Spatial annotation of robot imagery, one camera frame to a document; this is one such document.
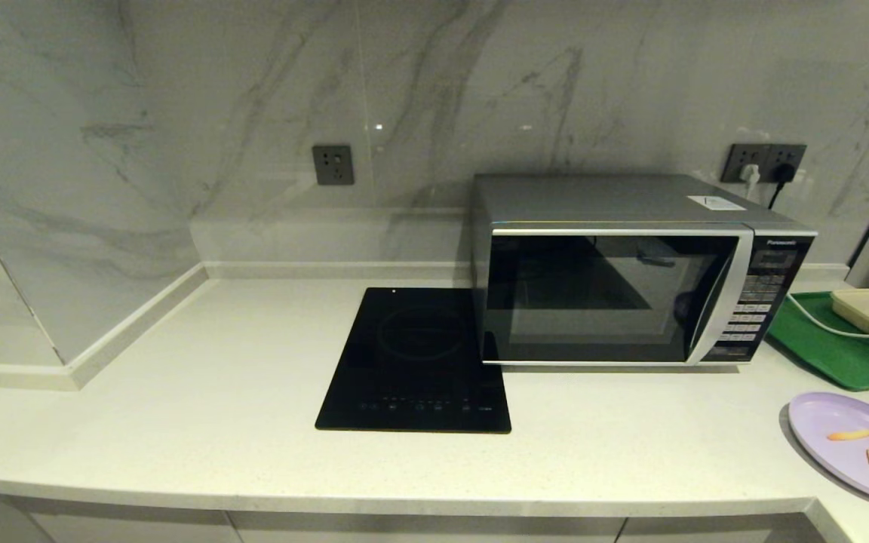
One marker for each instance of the black glass microwave door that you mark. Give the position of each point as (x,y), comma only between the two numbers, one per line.
(570,302)

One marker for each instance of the purple plate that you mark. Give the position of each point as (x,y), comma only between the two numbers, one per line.
(819,415)

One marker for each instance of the long french fry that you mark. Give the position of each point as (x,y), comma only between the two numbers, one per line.
(852,434)

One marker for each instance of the silver microwave oven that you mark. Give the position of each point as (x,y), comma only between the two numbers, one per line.
(593,200)

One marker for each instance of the white paper sheet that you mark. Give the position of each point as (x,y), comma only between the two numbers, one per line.
(716,202)

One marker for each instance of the black induction cooktop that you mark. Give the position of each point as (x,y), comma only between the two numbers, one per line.
(416,362)

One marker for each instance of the white power plug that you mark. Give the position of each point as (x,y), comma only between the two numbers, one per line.
(749,175)

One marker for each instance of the black power plug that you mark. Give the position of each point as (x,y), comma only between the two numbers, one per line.
(782,173)

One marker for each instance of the green tray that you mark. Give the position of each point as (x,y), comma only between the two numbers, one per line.
(819,351)

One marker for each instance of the grey single wall socket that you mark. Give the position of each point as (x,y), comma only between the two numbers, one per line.
(333,164)

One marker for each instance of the grey double wall socket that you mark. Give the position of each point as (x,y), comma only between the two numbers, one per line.
(763,154)

